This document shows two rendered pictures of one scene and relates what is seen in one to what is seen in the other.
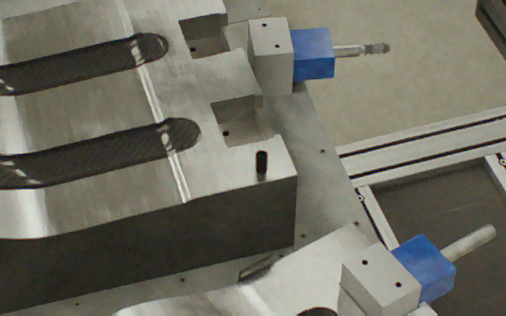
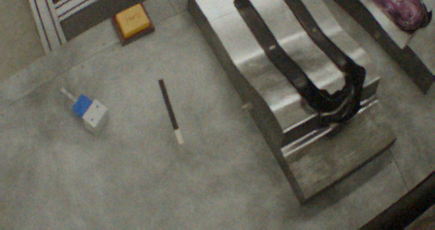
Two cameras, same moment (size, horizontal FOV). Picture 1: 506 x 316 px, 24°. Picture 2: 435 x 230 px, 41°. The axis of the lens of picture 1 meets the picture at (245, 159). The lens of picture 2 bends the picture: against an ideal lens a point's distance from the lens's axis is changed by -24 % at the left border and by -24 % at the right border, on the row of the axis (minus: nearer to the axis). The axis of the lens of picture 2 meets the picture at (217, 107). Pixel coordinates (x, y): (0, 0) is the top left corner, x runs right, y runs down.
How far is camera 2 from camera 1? 143 cm
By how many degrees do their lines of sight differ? 54
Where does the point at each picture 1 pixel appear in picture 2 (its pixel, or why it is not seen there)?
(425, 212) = not seen: hidden behind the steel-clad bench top
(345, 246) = not seen: outside the picture
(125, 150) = (292, 4)
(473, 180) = (67, 26)
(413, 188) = not seen: hidden behind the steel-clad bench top
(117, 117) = (281, 7)
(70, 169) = (306, 20)
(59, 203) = (322, 19)
